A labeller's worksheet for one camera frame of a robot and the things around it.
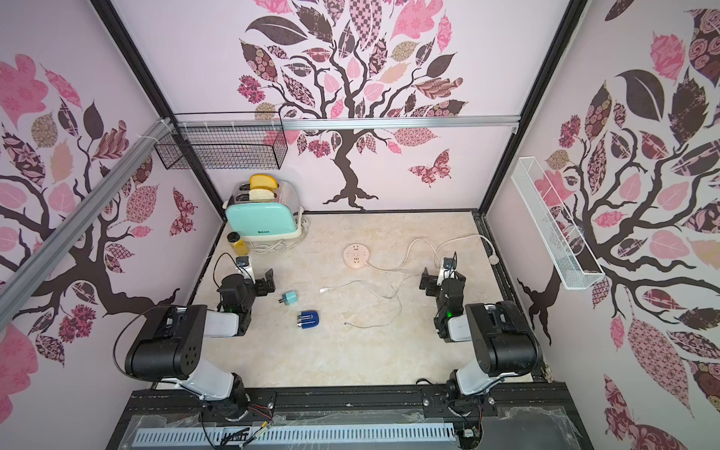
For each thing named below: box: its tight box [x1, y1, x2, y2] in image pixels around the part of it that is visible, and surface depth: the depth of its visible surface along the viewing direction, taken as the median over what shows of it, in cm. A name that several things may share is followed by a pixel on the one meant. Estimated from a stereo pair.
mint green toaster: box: [222, 180, 303, 241], surface depth 105 cm
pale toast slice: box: [248, 188, 275, 202], surface depth 103 cm
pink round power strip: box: [342, 242, 371, 270], surface depth 106 cm
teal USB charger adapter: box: [278, 290, 300, 306], surface depth 94 cm
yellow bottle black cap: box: [226, 230, 250, 257], surface depth 105 cm
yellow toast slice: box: [249, 173, 279, 191], surface depth 106 cm
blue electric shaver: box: [296, 310, 320, 330], surface depth 89 cm
